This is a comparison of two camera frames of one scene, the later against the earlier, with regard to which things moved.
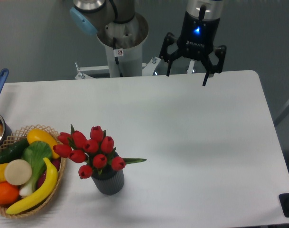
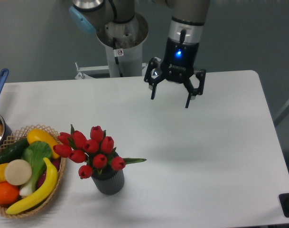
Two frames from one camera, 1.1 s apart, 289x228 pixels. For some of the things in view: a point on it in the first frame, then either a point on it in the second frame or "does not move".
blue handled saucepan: x=1 y=131 does not move
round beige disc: x=18 y=172 does not move
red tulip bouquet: x=97 y=152 does not move
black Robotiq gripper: x=196 y=40 -> x=179 y=61
